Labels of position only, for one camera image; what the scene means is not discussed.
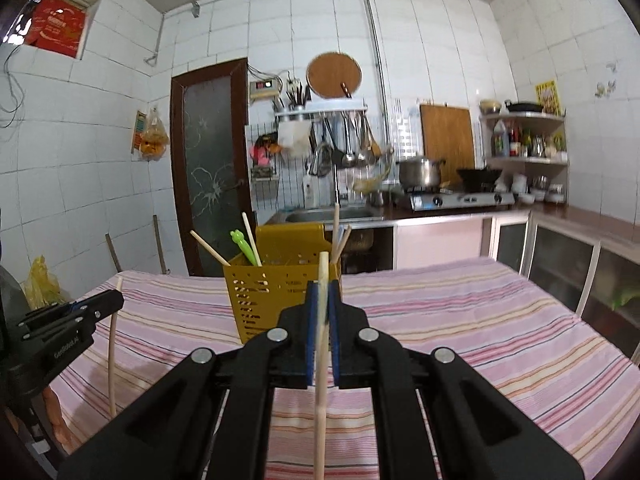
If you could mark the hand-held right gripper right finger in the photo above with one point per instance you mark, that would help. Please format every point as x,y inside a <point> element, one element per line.
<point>336,340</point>

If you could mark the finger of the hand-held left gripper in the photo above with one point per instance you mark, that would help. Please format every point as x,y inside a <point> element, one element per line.
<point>75,322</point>
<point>107,300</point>

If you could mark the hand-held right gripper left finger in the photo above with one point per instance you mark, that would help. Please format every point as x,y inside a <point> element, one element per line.
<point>312,330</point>

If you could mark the wooden chopstick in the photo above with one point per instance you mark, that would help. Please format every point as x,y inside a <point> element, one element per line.
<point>322,410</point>
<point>344,242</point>
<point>251,240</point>
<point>336,230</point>
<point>210,248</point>
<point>112,360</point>

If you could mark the yellow perforated utensil holder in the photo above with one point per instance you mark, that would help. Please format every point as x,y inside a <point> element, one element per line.
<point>270,290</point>

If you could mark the row of hanging kitchen utensils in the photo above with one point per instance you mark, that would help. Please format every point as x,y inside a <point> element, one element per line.
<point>350,142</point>

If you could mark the yellow plastic bag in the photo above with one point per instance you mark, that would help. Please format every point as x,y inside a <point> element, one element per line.
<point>42,285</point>

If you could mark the wooden stick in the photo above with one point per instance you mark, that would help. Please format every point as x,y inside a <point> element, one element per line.
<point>160,245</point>

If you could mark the green frog-topped utensil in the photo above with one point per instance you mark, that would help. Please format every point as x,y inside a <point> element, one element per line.
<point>244,247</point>

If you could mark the stainless steel sink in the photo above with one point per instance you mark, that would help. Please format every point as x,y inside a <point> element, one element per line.
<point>325,216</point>

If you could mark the pink striped tablecloth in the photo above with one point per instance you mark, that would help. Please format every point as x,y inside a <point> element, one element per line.
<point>475,320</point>

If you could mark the pink counter cabinet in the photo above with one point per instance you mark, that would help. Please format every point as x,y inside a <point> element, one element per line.
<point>440,242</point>

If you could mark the steel faucet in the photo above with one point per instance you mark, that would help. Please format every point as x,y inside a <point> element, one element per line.
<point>339,182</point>

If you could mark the plastic bag with orange contents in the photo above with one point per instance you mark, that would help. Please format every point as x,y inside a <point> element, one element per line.
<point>152,135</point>

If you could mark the brown door with frosted glass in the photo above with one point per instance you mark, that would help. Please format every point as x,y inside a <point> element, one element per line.
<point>212,160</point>

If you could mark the steel gas stove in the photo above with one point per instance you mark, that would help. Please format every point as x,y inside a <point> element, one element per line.
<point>455,199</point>

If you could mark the steel cooking pot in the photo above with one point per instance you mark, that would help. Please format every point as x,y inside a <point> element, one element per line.
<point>420,172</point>

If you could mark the white hanging cloth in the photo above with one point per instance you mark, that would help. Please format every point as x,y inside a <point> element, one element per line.
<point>292,135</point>

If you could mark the black wok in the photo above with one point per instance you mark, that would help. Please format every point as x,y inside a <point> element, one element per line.
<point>479,177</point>

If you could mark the rectangular wooden cutting board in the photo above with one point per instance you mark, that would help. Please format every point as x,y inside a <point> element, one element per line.
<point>447,137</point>

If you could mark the cup of dark chopsticks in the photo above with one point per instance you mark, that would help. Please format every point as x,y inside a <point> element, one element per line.
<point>296,97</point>

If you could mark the glass-door kitchen cabinet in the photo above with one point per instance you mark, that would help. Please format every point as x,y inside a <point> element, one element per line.
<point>560,260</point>

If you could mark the round wooden cutting board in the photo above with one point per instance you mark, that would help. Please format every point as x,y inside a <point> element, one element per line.
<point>330,75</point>

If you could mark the large clear bottle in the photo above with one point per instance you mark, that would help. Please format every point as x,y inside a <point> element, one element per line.
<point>500,140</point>

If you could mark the corner kitchen shelf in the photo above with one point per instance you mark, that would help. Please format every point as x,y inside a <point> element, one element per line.
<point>530,160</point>

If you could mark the red cardboard box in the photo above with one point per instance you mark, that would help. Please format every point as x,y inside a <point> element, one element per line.
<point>57,25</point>

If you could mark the beige bowl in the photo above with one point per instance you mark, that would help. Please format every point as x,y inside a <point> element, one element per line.
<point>490,106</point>

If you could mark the black pan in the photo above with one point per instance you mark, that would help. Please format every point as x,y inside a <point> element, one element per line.
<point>524,106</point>

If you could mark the yellow packet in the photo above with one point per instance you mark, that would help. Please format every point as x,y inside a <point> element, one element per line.
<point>547,97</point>

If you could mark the white wall dish rack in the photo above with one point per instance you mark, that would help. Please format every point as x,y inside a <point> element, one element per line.
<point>320,111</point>

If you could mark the white wall controller box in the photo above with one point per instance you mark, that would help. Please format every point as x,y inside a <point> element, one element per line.
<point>264,89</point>

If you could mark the grey wall pipe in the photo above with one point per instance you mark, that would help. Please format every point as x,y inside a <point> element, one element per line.
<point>375,60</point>

